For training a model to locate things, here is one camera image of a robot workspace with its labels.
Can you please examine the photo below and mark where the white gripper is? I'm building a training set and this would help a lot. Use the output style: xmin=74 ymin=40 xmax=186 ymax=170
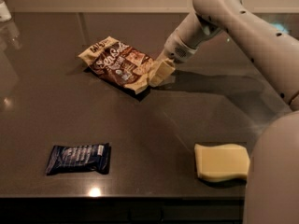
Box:
xmin=149 ymin=29 xmax=197 ymax=87

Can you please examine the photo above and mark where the brown chip bag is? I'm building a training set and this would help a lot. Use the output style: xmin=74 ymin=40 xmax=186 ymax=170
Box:
xmin=79 ymin=36 xmax=154 ymax=94

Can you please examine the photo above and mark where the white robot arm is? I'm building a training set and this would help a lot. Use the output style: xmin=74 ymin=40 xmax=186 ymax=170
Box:
xmin=150 ymin=0 xmax=299 ymax=224

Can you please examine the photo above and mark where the yellow sponge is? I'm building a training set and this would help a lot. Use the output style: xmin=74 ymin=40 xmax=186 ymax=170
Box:
xmin=194 ymin=144 xmax=249 ymax=183

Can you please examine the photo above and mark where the dark blue snack packet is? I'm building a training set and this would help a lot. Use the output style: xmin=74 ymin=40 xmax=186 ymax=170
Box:
xmin=46 ymin=143 xmax=111 ymax=175

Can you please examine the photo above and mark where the white container at edge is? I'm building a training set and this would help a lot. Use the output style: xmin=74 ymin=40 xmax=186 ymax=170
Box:
xmin=0 ymin=0 xmax=12 ymax=22

